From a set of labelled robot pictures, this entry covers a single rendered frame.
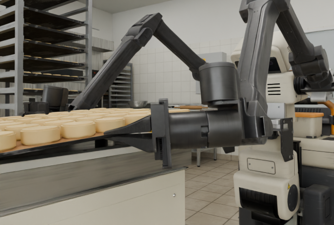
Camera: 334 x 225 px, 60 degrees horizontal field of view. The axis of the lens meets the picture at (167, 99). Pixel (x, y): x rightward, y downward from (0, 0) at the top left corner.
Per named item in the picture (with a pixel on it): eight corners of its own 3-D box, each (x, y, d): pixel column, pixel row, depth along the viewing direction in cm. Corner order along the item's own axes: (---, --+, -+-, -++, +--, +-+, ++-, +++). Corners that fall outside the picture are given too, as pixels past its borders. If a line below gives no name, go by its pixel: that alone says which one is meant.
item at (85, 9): (88, 10, 186) (88, 6, 187) (84, 9, 184) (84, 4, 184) (35, 26, 225) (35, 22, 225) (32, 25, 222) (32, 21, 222)
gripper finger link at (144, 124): (101, 170, 41) (167, 167, 41) (98, 120, 41) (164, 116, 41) (110, 160, 48) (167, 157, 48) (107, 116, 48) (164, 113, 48)
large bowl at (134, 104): (123, 108, 547) (123, 101, 547) (136, 108, 580) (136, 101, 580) (139, 109, 526) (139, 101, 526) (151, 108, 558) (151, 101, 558)
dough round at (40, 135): (17, 147, 37) (15, 131, 37) (25, 140, 42) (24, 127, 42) (58, 143, 38) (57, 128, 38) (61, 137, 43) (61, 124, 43)
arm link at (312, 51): (283, -48, 71) (245, -31, 77) (282, -10, 65) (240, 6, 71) (328, 57, 100) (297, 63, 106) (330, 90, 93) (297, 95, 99)
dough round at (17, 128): (48, 135, 46) (47, 123, 46) (21, 141, 41) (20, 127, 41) (26, 135, 48) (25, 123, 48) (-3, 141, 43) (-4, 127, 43)
